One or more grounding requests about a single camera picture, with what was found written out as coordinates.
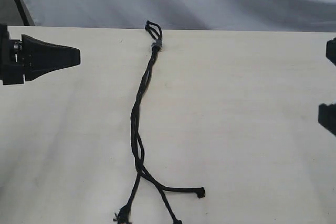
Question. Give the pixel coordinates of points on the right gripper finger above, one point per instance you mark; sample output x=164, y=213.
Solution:
x=326, y=117
x=331, y=50

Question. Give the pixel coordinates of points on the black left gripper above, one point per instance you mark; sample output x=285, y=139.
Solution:
x=37, y=58

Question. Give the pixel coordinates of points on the grey backdrop cloth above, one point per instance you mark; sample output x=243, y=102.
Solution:
x=275, y=15

